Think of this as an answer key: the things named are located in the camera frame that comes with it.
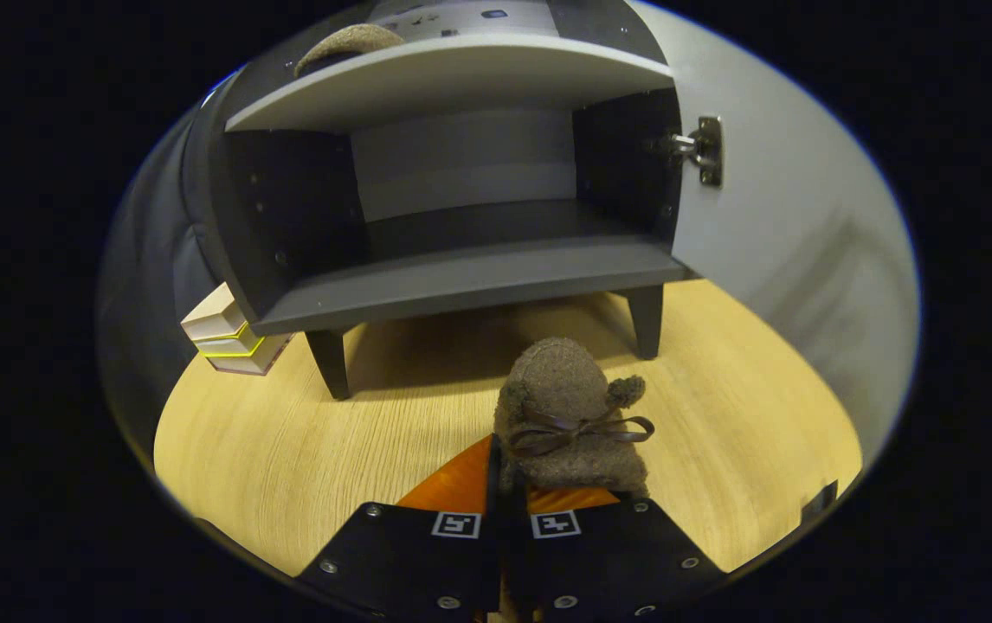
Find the white cabinet shelf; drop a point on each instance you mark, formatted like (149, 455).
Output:
(453, 82)

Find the grey shoe cabinet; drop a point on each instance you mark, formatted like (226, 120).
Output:
(461, 277)

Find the brown fuzzy shoe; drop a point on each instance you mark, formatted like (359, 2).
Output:
(349, 41)
(561, 381)

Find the beige shoe cabinet door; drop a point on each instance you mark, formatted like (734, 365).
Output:
(790, 216)

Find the stack of books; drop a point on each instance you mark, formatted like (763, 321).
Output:
(219, 324)

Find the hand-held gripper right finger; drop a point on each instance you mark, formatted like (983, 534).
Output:
(617, 562)

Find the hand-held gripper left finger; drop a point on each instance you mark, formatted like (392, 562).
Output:
(427, 562)

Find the metal door hinge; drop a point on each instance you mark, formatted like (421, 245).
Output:
(708, 151)

